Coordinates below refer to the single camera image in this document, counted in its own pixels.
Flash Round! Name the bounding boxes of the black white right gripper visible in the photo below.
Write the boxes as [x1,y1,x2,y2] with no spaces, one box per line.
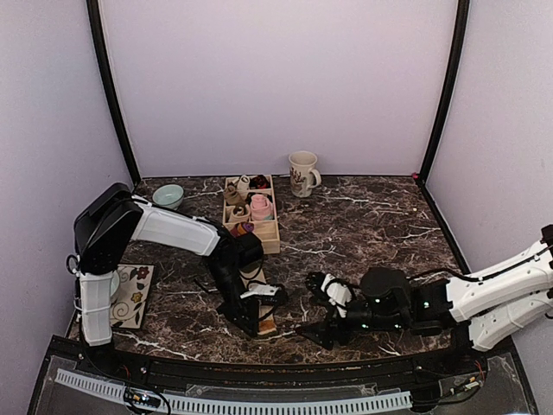
[296,297,408,351]

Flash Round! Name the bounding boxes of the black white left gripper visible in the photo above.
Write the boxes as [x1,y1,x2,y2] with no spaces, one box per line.
[207,259,258,339]

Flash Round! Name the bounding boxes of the cream olive striped sock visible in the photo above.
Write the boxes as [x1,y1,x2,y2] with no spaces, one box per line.
[240,265,277,337]

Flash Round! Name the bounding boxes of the maroon purple orange striped sock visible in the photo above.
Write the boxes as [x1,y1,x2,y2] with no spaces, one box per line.
[230,221,255,238]

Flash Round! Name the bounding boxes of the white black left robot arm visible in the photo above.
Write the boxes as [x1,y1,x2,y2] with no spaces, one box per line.
[66,182,288,377]

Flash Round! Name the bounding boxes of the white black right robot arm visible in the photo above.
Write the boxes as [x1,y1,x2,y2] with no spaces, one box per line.
[296,226,552,375]

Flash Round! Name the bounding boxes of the cream green rolled sock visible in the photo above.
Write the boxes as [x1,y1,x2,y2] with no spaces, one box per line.
[229,204,251,223]

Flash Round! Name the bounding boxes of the pink rolled sock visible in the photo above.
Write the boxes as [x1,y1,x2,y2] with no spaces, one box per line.
[250,198,274,221]

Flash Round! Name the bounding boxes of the wooden compartment organizer box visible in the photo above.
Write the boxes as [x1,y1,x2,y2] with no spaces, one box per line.
[222,175,281,254]

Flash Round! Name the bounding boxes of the beige rolled sock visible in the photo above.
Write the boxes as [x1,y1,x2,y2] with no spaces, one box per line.
[224,184,245,206]

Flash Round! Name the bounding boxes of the floral patterned tile coaster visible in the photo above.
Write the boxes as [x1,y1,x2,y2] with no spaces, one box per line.
[110,264,155,329]

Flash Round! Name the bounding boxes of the white ribbed rolled sock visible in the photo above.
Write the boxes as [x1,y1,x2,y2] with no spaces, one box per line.
[236,175,251,194]

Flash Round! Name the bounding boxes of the black red rolled sock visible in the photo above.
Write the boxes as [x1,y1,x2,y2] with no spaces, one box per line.
[249,175,270,189]

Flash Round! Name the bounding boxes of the small green cup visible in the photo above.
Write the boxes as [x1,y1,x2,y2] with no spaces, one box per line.
[110,271,121,303]

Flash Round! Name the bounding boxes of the light blue ceramic bowl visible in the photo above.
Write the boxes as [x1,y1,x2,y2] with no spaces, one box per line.
[152,184,184,210]

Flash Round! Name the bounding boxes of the seashell coral ceramic mug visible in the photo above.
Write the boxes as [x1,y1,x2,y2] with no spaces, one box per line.
[289,150,322,198]

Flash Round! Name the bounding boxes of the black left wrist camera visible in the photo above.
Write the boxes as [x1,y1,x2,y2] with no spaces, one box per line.
[235,233,264,269]

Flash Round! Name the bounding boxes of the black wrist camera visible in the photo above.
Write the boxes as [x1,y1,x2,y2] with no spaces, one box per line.
[359,266,411,308]
[235,233,264,269]

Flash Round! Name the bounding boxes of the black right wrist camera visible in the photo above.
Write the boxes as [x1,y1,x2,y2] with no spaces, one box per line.
[359,266,411,308]

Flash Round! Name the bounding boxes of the white slotted cable duct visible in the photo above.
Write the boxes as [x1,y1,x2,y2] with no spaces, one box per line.
[54,369,413,414]

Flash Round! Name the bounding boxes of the black front frame rail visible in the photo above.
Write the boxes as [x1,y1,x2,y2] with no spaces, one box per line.
[41,328,517,388]

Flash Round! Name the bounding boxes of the black left corner post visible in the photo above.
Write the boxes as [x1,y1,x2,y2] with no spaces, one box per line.
[86,0,142,186]

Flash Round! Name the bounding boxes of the black corner post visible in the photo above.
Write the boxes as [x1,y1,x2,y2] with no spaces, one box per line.
[417,0,470,187]
[86,0,142,186]

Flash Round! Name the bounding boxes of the black right corner post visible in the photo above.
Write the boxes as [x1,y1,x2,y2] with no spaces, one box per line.
[417,0,470,187]

